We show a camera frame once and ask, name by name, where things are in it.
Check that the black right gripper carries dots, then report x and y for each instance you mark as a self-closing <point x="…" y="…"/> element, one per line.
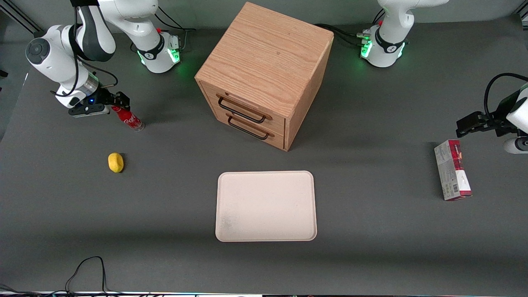
<point x="104" y="99"/>

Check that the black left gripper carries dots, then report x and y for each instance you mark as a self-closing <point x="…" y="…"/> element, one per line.
<point x="489" y="122"/>

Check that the red coke bottle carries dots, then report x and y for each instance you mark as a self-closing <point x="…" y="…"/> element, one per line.
<point x="130" y="120"/>

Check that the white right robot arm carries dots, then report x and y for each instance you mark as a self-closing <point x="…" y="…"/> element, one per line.
<point x="53" y="57"/>

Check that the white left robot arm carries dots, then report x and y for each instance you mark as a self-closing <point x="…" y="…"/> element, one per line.
<point x="392" y="24"/>

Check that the beige plastic tray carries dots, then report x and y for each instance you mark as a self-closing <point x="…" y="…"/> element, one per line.
<point x="266" y="206"/>

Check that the red and grey carton box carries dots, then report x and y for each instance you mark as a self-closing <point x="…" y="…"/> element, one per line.
<point x="451" y="173"/>

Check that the yellow lemon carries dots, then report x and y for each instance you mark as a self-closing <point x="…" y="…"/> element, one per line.
<point x="116" y="162"/>

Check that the shallow wooden drawer front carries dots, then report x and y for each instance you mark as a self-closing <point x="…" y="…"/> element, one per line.
<point x="210" y="93"/>

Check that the wooden drawer cabinet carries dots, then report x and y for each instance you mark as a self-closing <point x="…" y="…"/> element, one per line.
<point x="268" y="53"/>

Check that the deep wooden drawer front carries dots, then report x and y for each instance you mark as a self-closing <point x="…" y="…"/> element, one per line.
<point x="278" y="139"/>

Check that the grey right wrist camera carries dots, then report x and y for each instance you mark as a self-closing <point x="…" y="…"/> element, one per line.
<point x="84" y="110"/>

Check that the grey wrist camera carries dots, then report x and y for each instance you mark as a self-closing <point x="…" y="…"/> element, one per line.
<point x="84" y="110"/>
<point x="515" y="145"/>

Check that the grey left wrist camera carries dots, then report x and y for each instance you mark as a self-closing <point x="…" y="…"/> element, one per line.
<point x="515" y="145"/>

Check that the aluminium frame profile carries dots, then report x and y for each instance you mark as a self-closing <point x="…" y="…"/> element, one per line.
<point x="522" y="20"/>
<point x="20" y="16"/>

